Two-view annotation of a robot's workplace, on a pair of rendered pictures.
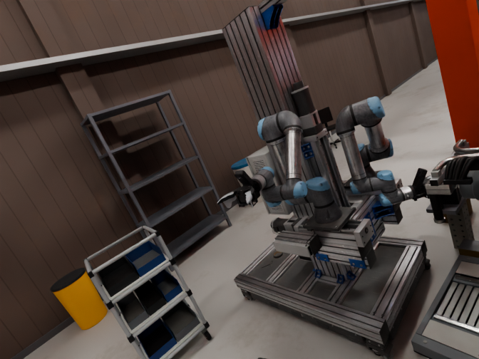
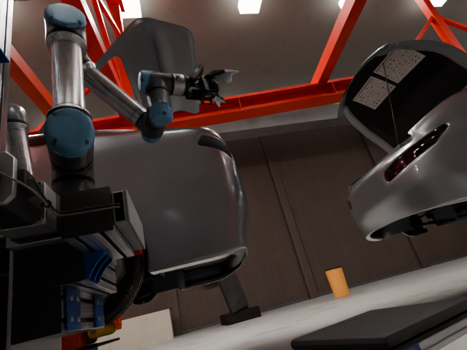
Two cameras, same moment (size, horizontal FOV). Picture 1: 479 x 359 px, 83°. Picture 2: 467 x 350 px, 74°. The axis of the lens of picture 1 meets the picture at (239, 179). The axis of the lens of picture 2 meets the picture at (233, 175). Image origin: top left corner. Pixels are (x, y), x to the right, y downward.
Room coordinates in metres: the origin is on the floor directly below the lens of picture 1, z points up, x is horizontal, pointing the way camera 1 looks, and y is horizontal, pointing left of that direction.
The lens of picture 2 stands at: (1.98, 0.37, 0.48)
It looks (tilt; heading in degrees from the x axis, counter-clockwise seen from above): 22 degrees up; 203
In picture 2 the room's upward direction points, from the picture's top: 15 degrees counter-clockwise
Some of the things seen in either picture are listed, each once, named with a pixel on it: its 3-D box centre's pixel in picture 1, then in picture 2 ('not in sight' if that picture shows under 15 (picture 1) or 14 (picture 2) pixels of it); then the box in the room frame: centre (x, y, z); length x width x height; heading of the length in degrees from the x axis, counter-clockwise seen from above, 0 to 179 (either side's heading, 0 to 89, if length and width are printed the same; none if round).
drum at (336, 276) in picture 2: not in sight; (337, 282); (-6.55, -1.16, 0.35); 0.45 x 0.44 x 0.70; 126
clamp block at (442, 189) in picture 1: (439, 186); not in sight; (1.05, -0.78, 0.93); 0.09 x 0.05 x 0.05; 31
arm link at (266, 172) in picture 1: (264, 177); (156, 83); (1.28, -0.12, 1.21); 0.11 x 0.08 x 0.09; 142
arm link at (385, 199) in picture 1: (390, 196); not in sight; (1.34, -0.72, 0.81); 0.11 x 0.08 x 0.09; 77
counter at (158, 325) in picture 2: not in sight; (129, 333); (-5.07, -6.82, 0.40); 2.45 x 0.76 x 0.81; 127
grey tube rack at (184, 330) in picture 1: (151, 299); not in sight; (1.90, 0.99, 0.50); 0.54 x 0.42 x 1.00; 121
